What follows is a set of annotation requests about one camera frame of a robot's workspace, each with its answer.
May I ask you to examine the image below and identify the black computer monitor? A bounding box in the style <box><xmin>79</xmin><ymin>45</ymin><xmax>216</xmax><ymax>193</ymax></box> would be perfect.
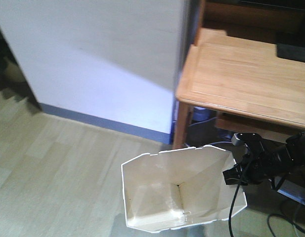
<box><xmin>239</xmin><ymin>0</ymin><xmax>305</xmax><ymax>63</ymax></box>

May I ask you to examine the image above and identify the wooden desk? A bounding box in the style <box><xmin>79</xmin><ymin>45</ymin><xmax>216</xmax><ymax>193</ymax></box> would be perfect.
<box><xmin>173</xmin><ymin>0</ymin><xmax>305</xmax><ymax>149</ymax></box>

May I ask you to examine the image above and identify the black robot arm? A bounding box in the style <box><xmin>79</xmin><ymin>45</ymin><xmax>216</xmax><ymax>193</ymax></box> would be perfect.
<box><xmin>223</xmin><ymin>131</ymin><xmax>305</xmax><ymax>191</ymax></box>

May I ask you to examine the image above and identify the wooden keyboard tray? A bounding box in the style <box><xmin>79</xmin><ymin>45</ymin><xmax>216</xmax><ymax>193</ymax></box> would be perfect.
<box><xmin>215</xmin><ymin>112</ymin><xmax>303</xmax><ymax>143</ymax></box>

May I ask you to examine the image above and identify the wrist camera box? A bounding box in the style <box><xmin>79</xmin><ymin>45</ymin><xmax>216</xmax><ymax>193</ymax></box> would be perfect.
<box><xmin>231</xmin><ymin>133</ymin><xmax>262</xmax><ymax>146</ymax></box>

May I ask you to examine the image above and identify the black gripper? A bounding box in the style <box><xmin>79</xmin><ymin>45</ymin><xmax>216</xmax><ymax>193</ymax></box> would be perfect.
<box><xmin>222</xmin><ymin>141</ymin><xmax>281</xmax><ymax>185</ymax></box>

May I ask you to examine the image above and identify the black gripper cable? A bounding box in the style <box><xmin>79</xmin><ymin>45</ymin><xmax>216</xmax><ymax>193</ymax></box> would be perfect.
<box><xmin>227</xmin><ymin>153</ymin><xmax>252</xmax><ymax>237</ymax></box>

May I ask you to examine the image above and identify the white paper trash bin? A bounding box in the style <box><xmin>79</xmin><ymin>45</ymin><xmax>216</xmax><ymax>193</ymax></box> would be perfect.
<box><xmin>121</xmin><ymin>145</ymin><xmax>247</xmax><ymax>233</ymax></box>

